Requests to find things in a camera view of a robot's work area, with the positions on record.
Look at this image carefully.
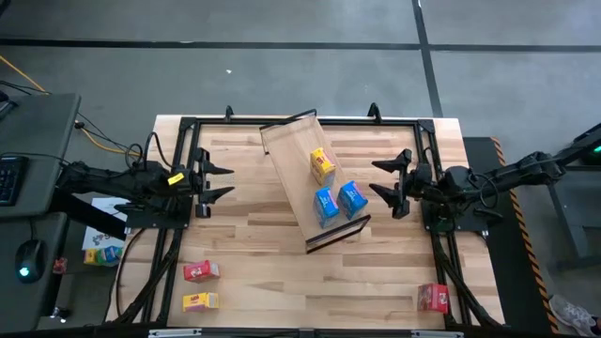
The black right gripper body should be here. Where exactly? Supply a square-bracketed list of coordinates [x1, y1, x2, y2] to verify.
[393, 149, 434, 221]

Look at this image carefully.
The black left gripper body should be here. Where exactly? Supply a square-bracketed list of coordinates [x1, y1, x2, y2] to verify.
[182, 147, 211, 220]

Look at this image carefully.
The blue Rice Krispies box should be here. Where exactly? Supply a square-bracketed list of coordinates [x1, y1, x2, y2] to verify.
[313, 186, 341, 230]
[336, 180, 369, 222]

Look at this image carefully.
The yellow Corn Pops box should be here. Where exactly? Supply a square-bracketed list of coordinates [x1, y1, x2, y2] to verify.
[181, 292, 221, 314]
[309, 146, 337, 188]

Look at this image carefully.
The red cereal box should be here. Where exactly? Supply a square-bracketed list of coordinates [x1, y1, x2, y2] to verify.
[182, 259, 221, 284]
[417, 283, 451, 315]

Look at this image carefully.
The white printed paper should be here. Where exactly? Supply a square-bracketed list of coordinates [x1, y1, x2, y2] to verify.
[82, 196, 131, 253]

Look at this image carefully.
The hazard-striped black floor mat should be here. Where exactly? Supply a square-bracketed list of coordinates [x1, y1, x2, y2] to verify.
[462, 135, 561, 335]

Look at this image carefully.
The colourful small box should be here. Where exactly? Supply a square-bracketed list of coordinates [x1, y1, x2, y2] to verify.
[83, 245, 124, 269]

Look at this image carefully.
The grey desk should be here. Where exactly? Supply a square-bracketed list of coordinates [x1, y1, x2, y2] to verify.
[0, 92, 82, 220]
[0, 211, 69, 334]

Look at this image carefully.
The black device with green light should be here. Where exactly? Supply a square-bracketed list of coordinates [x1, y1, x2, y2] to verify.
[571, 122, 601, 166]

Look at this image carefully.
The black computer mouse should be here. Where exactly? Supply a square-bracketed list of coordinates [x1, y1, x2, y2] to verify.
[14, 238, 47, 285]

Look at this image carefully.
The black keyboard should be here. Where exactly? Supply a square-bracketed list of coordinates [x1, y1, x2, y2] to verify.
[0, 155, 28, 207]

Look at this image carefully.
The person's shoe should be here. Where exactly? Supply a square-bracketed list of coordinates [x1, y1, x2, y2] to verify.
[547, 294, 601, 338]

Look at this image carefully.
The black table frame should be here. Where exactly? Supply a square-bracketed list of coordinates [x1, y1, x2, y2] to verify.
[106, 101, 506, 330]

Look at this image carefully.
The black cable bundle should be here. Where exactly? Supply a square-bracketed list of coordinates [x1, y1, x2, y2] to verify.
[430, 233, 503, 329]
[112, 228, 185, 325]

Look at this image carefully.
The silver bracket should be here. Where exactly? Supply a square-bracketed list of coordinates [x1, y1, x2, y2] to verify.
[410, 330, 465, 338]
[147, 328, 203, 338]

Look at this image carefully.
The yellow cable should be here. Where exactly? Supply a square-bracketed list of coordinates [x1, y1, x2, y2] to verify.
[0, 54, 142, 156]

